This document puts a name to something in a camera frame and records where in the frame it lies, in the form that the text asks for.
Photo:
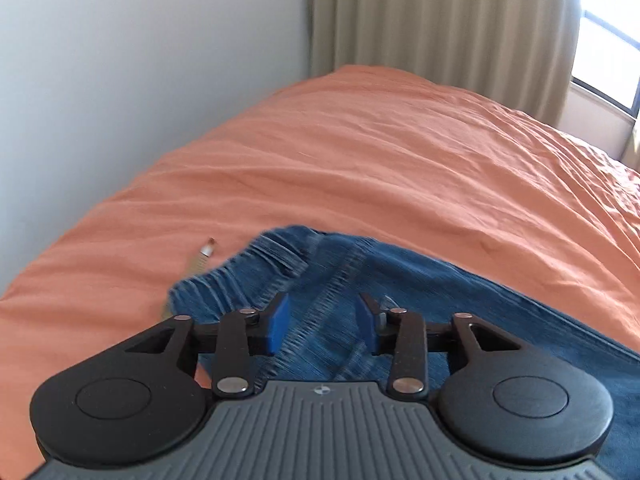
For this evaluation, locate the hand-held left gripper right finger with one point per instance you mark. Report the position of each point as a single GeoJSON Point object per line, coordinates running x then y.
{"type": "Point", "coordinates": [366, 321]}

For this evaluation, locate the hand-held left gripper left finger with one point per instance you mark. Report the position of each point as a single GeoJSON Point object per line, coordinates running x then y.
{"type": "Point", "coordinates": [279, 321]}

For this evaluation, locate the blue denim pants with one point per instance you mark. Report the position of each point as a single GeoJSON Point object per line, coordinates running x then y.
{"type": "Point", "coordinates": [470, 320]}

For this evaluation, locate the orange bed sheet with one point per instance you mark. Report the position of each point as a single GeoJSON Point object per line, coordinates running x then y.
{"type": "Point", "coordinates": [380, 160]}

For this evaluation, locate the beige pleated curtain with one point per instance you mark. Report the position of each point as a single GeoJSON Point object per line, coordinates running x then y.
{"type": "Point", "coordinates": [440, 30]}

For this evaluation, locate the black framed window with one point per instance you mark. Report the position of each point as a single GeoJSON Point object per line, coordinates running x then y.
{"type": "Point", "coordinates": [612, 50]}

